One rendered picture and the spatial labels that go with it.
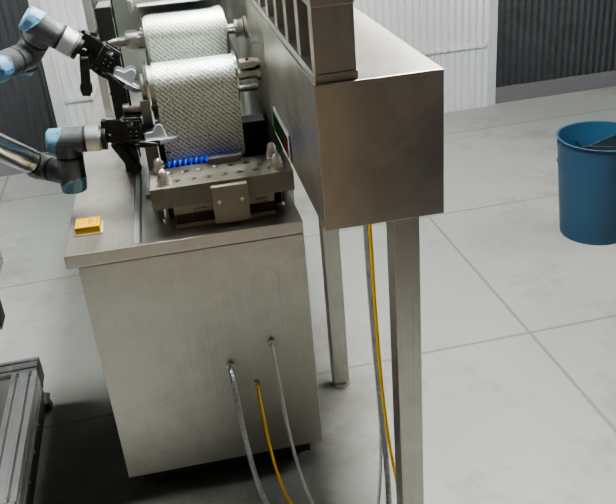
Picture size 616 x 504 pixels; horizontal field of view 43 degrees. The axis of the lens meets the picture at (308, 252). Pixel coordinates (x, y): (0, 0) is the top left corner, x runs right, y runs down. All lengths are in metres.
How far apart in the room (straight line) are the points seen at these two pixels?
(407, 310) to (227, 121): 0.86
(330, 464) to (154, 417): 0.62
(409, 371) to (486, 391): 1.13
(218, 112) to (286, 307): 0.60
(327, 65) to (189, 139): 0.94
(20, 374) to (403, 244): 1.73
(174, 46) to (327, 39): 1.11
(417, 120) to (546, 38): 4.72
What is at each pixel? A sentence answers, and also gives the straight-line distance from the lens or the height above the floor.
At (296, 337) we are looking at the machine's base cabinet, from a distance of 2.39.
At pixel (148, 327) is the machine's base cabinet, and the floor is 0.64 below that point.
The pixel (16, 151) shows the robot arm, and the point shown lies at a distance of 2.39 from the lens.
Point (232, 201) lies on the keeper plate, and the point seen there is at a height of 0.97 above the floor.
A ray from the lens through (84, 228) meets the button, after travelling 2.32.
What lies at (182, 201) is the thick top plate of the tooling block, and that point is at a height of 0.99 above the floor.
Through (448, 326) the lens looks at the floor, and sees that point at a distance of 3.36.
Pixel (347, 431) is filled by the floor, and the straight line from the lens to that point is 2.83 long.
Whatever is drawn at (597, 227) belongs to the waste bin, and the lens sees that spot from 4.01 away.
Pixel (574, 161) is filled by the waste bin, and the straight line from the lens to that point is 3.89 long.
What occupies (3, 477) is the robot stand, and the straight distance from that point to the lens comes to 2.62.
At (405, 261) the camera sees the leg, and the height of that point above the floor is 1.00.
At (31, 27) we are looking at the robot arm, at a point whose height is 1.45.
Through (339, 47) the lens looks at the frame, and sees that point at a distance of 1.49.
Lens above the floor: 1.83
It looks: 27 degrees down
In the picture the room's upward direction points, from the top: 5 degrees counter-clockwise
